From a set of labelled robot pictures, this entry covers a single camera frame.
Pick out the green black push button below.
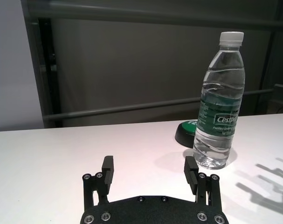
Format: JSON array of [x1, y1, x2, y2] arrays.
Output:
[[174, 119, 199, 148]]

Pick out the dark wide vertical post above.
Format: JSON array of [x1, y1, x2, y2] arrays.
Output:
[[37, 18, 61, 128]]

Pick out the clear water bottle green label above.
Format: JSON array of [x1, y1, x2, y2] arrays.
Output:
[[193, 31, 246, 170]]

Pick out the thick grey horizontal beam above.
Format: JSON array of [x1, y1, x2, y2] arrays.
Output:
[[27, 8, 283, 25]]

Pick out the thin grey horizontal rail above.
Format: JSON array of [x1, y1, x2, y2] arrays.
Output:
[[43, 88, 275, 121]]

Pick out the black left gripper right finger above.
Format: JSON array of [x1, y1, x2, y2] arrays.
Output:
[[184, 156, 222, 212]]

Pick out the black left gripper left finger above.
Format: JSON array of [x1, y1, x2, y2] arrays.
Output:
[[83, 155, 115, 211]]

